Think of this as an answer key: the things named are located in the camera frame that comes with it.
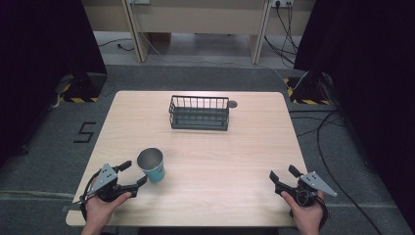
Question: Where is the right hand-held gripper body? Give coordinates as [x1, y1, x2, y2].
[274, 171, 339, 208]

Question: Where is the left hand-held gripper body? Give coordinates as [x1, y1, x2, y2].
[86, 163, 140, 203]

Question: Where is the teal metal cup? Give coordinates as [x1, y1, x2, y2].
[136, 147, 166, 183]

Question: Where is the person's right hand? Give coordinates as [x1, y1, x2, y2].
[280, 190, 326, 235]

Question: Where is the person's left hand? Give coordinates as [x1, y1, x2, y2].
[84, 191, 133, 235]

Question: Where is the black stand base striped tape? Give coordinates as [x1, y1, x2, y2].
[58, 71, 109, 104]
[283, 71, 333, 106]

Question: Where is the black curtain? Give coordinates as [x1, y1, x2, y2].
[293, 0, 415, 226]
[0, 0, 109, 168]

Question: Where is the beige wooden desk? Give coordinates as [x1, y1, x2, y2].
[81, 0, 316, 65]

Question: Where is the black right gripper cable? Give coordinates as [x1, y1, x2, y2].
[316, 195, 330, 230]

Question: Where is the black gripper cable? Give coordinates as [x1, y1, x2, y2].
[78, 169, 101, 222]
[316, 195, 330, 230]

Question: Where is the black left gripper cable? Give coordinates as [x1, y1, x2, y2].
[78, 169, 101, 222]

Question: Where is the long black floor cable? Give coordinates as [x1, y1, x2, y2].
[288, 109, 385, 235]

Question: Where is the black wire basket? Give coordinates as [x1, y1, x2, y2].
[168, 94, 230, 132]

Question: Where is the black floor cable with plug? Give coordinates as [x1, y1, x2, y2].
[98, 38, 135, 53]

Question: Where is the bundle of black wall cables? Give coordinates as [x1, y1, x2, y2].
[263, 2, 300, 69]

